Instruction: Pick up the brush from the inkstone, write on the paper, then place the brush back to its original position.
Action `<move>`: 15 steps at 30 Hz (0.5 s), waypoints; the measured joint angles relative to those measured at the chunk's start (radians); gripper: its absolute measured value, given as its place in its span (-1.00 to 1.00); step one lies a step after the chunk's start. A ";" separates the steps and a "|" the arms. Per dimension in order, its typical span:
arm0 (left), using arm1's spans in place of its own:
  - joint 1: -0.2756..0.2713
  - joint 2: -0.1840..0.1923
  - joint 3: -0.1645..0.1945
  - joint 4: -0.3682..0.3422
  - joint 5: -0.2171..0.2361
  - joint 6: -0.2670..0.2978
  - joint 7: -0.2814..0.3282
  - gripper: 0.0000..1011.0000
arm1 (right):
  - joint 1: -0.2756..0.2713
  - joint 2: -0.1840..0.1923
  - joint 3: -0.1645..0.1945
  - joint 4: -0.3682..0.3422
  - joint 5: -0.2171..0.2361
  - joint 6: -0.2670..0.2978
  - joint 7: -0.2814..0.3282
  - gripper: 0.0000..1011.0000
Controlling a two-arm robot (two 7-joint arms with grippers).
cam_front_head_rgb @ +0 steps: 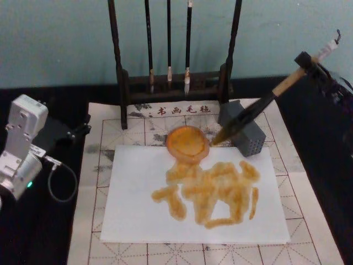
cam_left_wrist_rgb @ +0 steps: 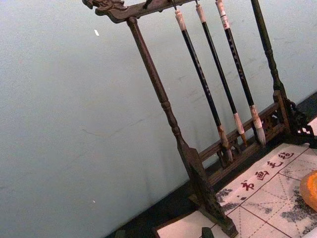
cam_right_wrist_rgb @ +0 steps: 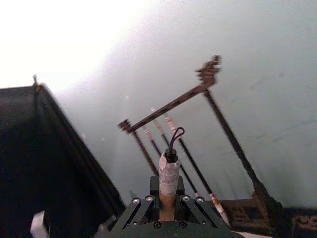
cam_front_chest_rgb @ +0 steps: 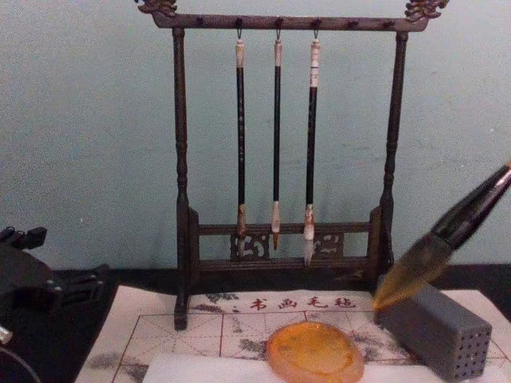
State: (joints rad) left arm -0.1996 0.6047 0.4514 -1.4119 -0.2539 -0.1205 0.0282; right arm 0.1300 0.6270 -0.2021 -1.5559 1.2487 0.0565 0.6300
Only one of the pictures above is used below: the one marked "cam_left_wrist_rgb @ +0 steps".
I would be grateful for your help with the dark carved wooden brush rack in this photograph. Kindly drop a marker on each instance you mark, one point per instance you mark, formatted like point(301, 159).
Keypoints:
point(148, 62)

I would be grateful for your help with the black calligraphy brush, brown tip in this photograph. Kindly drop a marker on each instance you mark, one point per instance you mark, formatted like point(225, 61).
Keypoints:
point(198, 68)

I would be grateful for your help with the thin black calligraphy brush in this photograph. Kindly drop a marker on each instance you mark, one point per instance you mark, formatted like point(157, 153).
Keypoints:
point(218, 63)

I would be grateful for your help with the white sheet with dark border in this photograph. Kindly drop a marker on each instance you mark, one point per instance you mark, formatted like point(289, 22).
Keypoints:
point(178, 229)

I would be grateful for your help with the small dark block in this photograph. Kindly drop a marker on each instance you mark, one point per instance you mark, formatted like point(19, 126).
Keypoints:
point(206, 233)

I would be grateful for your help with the white felt mat, red grid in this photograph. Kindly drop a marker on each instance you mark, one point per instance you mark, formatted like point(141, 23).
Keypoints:
point(260, 210)

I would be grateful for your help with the orange rounded stone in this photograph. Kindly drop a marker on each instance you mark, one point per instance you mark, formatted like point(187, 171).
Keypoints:
point(310, 191)

